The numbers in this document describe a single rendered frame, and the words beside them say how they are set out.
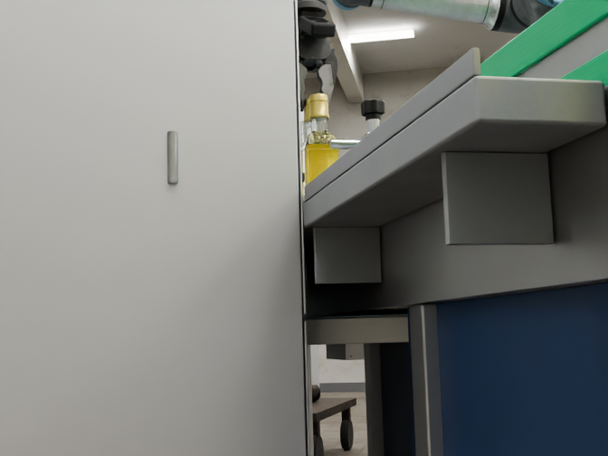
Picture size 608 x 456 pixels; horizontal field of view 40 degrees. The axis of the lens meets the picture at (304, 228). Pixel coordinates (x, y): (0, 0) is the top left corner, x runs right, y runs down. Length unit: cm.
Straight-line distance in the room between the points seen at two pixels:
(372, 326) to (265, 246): 19
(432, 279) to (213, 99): 34
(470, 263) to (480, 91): 25
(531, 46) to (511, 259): 17
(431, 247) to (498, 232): 24
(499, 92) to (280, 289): 49
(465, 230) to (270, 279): 41
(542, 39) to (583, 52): 6
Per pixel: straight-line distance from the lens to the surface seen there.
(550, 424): 68
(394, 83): 1151
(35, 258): 94
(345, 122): 1143
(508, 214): 60
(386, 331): 105
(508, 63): 73
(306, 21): 161
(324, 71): 163
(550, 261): 62
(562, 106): 55
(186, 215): 95
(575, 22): 64
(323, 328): 106
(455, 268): 78
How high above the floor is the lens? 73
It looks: 7 degrees up
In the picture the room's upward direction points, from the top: 2 degrees counter-clockwise
